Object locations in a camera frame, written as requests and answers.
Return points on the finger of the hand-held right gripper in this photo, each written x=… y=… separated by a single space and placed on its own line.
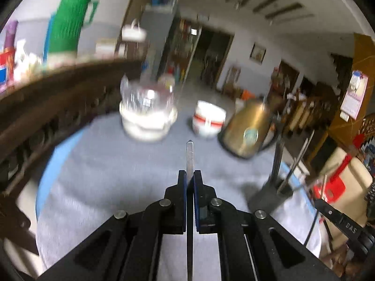
x=337 y=218

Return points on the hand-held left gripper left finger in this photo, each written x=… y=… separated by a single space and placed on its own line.
x=183 y=205

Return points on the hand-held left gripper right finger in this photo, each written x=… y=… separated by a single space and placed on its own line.
x=199 y=210

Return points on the dark grey chopstick holder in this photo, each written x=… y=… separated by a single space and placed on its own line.
x=266 y=202

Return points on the red plastic stool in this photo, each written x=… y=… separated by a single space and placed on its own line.
x=331 y=187

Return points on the cream armchair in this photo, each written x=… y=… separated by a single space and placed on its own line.
x=357 y=181

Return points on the grey towel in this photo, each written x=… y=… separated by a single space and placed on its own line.
x=117 y=181

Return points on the white patterned bowl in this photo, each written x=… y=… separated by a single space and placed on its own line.
x=208 y=123

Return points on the gold electric kettle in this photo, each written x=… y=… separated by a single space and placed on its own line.
x=246 y=131

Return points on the wooden chair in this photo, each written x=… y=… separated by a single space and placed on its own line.
x=310 y=108

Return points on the wooden door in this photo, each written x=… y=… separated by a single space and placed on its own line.
x=363 y=55

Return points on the framed picture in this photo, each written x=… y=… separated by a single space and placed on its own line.
x=257 y=53

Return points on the grey cabinet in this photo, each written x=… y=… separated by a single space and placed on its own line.
x=158 y=35

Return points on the beige box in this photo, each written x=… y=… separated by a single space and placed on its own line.
x=105 y=46

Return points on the white lidded pot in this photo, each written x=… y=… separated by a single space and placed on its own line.
x=133 y=33

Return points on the blue container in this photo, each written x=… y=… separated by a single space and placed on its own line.
x=48 y=41

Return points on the white crumpled bag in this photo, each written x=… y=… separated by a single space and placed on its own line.
x=26 y=61

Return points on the green thermos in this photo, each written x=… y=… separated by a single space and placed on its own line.
x=68 y=20

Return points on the red box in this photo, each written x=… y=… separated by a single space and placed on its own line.
x=7 y=64

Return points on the purple bottle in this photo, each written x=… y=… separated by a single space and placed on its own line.
x=11 y=35

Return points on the wall calendar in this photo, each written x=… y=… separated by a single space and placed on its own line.
x=354 y=99

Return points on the carved dark wooden frame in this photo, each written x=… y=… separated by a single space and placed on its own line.
x=44 y=99

